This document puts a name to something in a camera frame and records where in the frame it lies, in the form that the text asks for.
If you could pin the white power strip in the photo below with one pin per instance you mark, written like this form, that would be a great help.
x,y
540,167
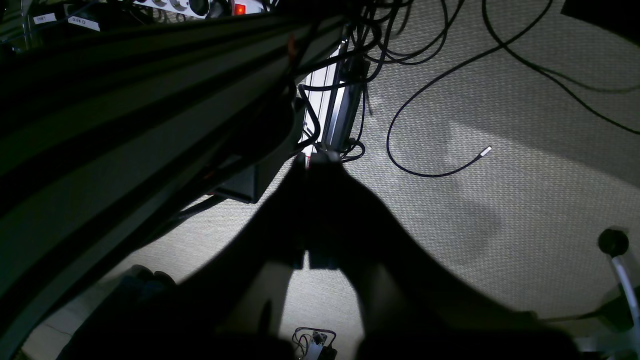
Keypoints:
x,y
203,9

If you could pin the black chair caster wheel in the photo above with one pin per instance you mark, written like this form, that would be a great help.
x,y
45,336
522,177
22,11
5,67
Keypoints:
x,y
613,242

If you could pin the black loose cable silver plug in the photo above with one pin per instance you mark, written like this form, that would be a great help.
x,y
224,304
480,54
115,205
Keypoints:
x,y
422,126

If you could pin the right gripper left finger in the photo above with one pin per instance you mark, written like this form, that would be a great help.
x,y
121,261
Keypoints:
x,y
231,309

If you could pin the aluminium table frame leg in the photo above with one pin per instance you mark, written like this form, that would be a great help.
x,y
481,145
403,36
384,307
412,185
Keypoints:
x,y
335,93

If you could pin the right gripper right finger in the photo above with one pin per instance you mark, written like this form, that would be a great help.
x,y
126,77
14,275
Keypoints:
x,y
404,294

